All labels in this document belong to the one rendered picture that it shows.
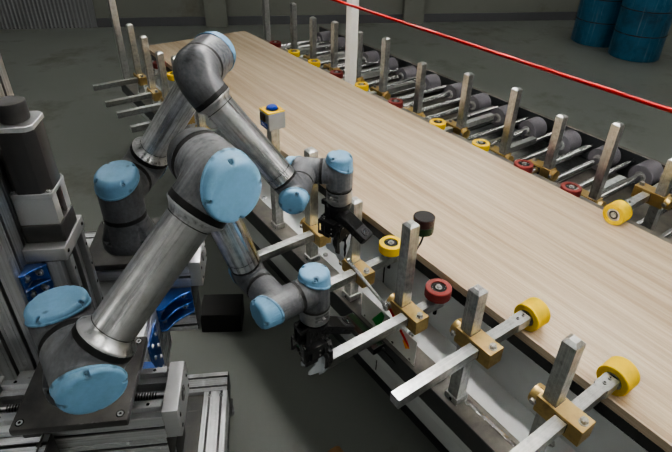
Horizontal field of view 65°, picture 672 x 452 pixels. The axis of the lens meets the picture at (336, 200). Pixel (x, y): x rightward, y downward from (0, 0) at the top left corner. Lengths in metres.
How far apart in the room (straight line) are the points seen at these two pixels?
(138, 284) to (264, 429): 1.51
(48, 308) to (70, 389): 0.19
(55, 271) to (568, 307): 1.36
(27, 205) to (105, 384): 0.46
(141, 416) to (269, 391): 1.28
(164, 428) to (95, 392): 0.30
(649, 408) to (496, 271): 0.55
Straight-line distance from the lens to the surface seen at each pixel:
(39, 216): 1.31
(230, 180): 0.90
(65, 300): 1.14
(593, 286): 1.81
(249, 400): 2.48
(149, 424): 1.29
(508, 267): 1.78
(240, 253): 1.21
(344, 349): 1.49
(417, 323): 1.57
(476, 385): 1.78
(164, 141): 1.55
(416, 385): 1.31
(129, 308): 0.99
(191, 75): 1.30
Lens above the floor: 1.97
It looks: 33 degrees down
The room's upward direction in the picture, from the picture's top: 1 degrees clockwise
